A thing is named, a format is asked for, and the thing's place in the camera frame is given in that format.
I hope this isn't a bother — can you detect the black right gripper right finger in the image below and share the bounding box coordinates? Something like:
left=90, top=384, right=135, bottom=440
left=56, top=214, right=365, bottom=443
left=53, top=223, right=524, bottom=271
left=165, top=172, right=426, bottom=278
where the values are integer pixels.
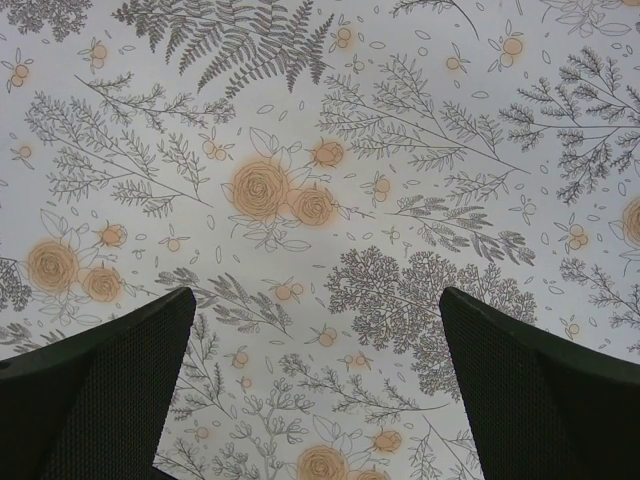
left=439, top=287, right=639, bottom=479

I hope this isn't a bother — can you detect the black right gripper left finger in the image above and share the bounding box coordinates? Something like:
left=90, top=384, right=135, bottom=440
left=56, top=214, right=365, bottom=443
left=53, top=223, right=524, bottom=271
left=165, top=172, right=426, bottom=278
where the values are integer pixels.
left=1, top=287, right=196, bottom=480

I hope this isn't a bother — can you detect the floral patterned table mat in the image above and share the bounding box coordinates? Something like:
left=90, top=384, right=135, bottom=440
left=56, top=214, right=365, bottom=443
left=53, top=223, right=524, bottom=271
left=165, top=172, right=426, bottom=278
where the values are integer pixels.
left=1, top=1, right=639, bottom=479

